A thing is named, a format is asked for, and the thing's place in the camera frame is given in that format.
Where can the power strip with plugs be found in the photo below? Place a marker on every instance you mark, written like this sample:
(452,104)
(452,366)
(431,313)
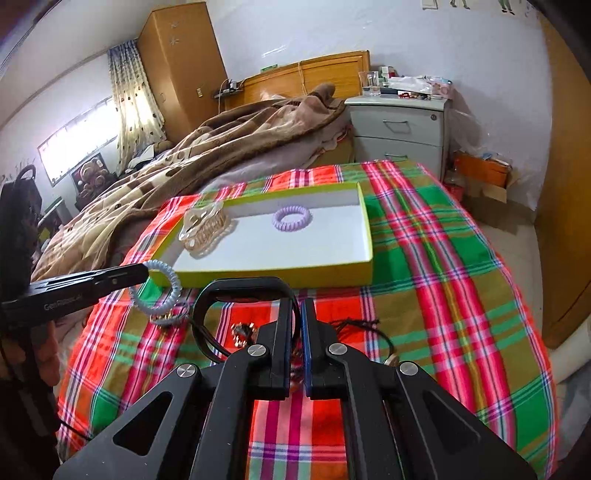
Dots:
(228,88)

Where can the plush toy pile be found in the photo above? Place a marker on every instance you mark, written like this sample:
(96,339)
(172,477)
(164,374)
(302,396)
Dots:
(90,177)

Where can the brown patterned blanket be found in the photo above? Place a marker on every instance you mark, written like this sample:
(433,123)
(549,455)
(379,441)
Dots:
(207,147)

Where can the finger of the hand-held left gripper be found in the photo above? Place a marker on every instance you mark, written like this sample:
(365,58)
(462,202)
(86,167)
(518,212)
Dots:
(111,277)

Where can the rhinestone hair clip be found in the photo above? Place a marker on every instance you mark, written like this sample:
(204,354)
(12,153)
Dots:
(240,333)

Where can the clear glass tumbler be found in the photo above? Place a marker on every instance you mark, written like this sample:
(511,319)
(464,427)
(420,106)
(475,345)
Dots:
(371,85)

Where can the window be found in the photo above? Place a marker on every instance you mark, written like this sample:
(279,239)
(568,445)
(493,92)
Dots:
(78,138)

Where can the pile of cosmetics and packets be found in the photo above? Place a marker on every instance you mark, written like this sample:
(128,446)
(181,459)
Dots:
(415,85)

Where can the cream hair claw clip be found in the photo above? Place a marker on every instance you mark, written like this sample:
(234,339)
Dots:
(203,226)

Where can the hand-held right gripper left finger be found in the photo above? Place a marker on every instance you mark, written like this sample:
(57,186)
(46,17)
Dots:
(281,350)

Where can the wooden bed headboard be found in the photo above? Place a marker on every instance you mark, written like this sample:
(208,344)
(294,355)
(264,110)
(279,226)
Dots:
(323,74)

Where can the yellow-green cardboard box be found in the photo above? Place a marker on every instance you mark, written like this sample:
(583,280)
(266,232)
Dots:
(286,244)

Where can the red green plaid cloth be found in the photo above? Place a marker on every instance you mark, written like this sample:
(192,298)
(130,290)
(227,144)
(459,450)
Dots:
(438,277)

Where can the black smart band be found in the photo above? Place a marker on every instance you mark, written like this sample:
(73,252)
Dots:
(244,284)

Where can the grey nightstand with drawers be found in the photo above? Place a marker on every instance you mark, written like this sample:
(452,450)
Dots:
(397,134)

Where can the star-decorated wooden wardrobe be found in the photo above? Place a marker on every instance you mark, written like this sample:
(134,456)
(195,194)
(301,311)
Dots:
(180,69)

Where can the person's left hand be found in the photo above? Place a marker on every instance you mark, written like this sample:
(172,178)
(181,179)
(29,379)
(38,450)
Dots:
(48,355)

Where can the orange box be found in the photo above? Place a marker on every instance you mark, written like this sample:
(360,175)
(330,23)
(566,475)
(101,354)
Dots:
(482,173)

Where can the patterned curtain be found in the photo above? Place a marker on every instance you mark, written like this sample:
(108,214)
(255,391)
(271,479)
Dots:
(134,106)

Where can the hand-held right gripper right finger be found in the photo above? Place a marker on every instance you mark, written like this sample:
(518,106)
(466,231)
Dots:
(310,350)

